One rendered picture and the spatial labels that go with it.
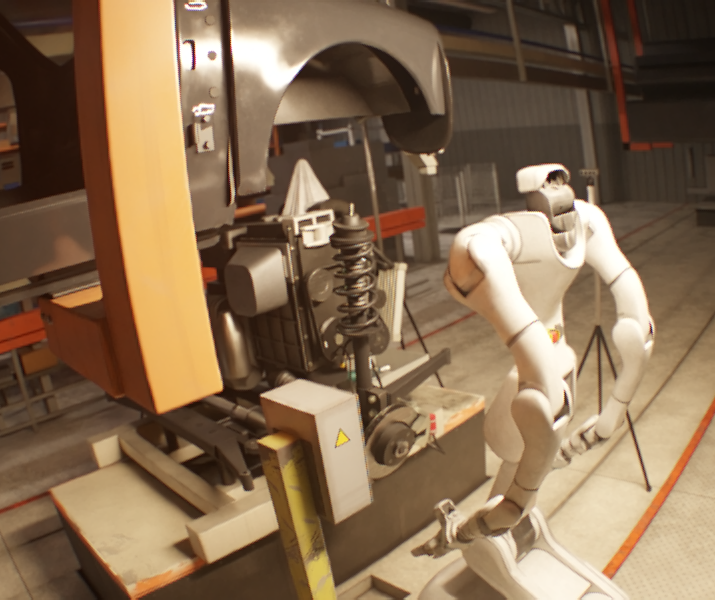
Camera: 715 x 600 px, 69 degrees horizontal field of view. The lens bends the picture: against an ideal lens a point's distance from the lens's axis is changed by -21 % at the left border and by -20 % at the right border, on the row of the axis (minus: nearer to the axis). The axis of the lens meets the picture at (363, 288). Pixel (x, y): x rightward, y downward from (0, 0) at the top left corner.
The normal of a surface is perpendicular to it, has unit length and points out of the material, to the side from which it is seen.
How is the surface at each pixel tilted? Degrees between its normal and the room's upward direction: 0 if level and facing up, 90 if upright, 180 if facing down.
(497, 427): 89
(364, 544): 90
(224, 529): 90
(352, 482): 90
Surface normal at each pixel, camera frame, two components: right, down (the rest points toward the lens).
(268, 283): 0.40, 0.15
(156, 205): 0.70, 0.07
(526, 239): -0.49, 0.23
